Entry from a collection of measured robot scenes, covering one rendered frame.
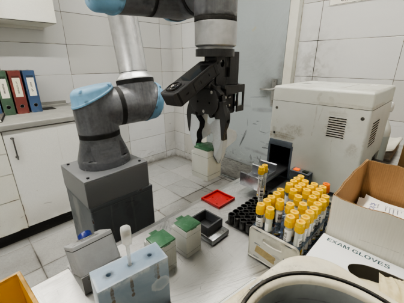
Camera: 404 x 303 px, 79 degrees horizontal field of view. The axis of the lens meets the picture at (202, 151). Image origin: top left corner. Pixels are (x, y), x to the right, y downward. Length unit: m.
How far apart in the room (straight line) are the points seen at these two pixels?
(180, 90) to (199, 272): 0.33
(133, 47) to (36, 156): 1.42
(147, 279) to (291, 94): 0.63
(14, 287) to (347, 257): 0.50
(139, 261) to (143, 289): 0.04
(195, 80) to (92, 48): 2.39
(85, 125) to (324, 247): 0.63
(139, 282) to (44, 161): 1.76
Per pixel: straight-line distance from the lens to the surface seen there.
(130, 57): 0.79
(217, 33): 0.45
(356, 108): 0.75
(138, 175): 0.76
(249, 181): 0.73
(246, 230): 0.59
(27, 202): 2.17
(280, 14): 2.29
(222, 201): 0.70
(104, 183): 0.72
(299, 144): 0.81
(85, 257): 0.48
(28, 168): 2.08
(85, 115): 0.73
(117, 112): 0.74
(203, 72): 0.43
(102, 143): 0.74
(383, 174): 0.71
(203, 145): 0.49
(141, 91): 0.77
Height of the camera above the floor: 1.24
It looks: 20 degrees down
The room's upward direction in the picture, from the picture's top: straight up
